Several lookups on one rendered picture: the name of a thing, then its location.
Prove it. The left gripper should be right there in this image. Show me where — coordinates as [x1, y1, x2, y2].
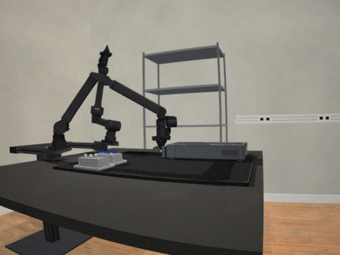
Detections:
[100, 45, 112, 60]

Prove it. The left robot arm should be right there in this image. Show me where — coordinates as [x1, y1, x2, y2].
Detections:
[90, 54, 121, 143]

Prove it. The white square plate with slots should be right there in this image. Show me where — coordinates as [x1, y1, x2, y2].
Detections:
[73, 163, 115, 171]

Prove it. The white block with round holes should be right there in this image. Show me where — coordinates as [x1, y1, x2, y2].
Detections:
[97, 153, 123, 162]
[78, 155, 109, 168]

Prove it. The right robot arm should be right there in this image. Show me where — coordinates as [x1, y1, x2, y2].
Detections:
[48, 72, 177, 151]

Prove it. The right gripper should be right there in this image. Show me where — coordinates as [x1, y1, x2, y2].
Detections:
[152, 127, 171, 150]

